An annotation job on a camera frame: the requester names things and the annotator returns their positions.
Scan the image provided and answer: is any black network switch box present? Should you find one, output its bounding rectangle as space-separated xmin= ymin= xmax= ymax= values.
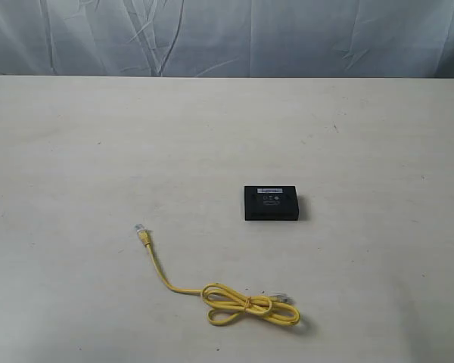
xmin=244 ymin=185 xmax=300 ymax=221

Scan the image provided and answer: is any yellow ethernet cable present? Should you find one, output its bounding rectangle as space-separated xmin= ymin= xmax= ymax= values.
xmin=132 ymin=223 xmax=301 ymax=327

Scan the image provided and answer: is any grey backdrop cloth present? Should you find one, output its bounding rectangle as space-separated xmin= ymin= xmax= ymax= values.
xmin=0 ymin=1 xmax=454 ymax=78

